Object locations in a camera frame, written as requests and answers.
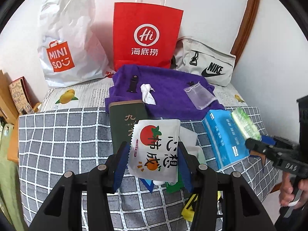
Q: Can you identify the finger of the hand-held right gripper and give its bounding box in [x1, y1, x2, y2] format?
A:
[260, 135, 280, 147]
[245, 137, 277, 162]

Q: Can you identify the person's right hand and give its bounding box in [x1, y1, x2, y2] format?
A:
[279, 171, 308, 206]

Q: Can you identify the grey checked tablecloth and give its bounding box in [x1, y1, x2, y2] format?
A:
[18, 106, 280, 231]

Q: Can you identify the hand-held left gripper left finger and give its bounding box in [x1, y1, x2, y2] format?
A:
[29, 141, 131, 231]

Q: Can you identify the brown wooden door frame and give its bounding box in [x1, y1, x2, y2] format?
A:
[230, 0, 262, 60]

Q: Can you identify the blue tissue box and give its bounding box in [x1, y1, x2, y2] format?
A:
[202, 109, 252, 169]

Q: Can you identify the grey waist bag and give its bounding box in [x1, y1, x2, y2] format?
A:
[173, 36, 237, 87]

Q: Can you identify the green pocket tissue pack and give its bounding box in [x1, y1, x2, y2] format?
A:
[230, 108, 262, 141]

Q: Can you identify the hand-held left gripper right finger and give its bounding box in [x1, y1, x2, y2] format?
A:
[177, 141, 277, 231]

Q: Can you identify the green sachet packet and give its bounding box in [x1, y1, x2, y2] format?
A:
[166, 168, 186, 193]

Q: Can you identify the green blanket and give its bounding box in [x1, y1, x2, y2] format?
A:
[0, 123, 27, 231]

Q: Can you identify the purple towel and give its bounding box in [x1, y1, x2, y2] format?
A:
[105, 64, 225, 121]

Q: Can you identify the white tomato print packet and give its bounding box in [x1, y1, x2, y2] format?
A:
[127, 119, 181, 183]

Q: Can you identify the red paper carrier bag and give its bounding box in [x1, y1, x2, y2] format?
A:
[113, 0, 184, 70]

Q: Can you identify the clear mesh pouch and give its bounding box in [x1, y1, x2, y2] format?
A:
[183, 82, 216, 110]

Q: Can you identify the fruit print table cover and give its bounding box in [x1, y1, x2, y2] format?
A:
[38, 78, 247, 112]

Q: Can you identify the yellow pouch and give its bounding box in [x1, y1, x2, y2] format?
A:
[181, 191, 222, 222]

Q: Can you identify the white tissue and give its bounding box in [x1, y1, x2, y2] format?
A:
[140, 83, 156, 105]

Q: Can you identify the white plastic shopping bag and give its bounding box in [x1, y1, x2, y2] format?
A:
[37, 0, 110, 87]

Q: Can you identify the dark green tin box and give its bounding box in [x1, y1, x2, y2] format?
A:
[108, 100, 148, 158]

